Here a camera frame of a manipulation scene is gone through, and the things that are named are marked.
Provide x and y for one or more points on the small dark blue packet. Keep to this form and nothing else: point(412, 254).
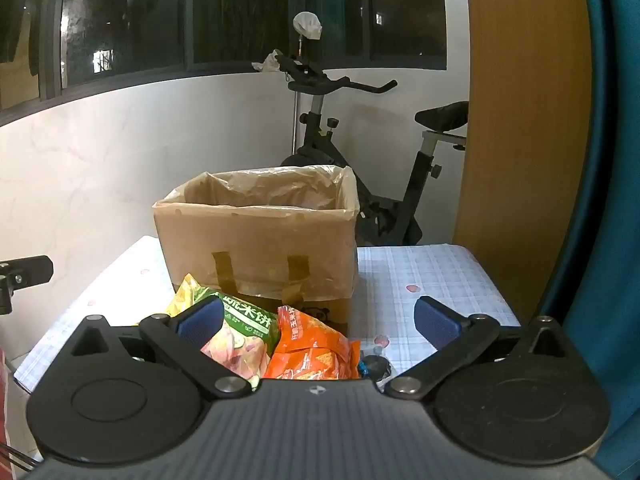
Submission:
point(375, 362)

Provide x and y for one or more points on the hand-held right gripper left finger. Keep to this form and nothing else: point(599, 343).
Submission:
point(202, 317)

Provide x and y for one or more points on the crumpled plastic bag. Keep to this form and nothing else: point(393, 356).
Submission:
point(267, 62)

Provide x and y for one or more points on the teal curtain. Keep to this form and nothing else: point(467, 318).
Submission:
point(615, 160)

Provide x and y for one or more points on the white bag on pole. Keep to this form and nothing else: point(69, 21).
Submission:
point(307, 25)

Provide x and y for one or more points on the dark framed window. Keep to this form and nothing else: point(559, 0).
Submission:
point(225, 10)

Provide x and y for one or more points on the checked tablecloth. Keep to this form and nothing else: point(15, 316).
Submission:
point(425, 270)

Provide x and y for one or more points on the orange snack bag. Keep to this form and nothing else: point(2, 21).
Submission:
point(310, 355)

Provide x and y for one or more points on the wooden panel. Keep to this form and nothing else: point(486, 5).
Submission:
point(525, 110)

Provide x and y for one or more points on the yellow snack bag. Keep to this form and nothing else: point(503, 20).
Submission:
point(181, 297)

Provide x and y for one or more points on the red patterned cloth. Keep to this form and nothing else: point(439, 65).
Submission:
point(3, 410)

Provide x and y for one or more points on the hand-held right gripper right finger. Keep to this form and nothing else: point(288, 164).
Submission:
point(435, 322)

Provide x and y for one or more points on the black exercise bike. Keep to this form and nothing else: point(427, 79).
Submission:
point(415, 185)

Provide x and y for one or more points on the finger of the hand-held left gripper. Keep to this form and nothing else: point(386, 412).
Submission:
point(32, 270)

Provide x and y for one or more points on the green snack bag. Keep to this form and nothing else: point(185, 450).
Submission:
point(250, 325)

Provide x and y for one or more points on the cardboard box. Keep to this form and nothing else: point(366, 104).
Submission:
point(330, 312)

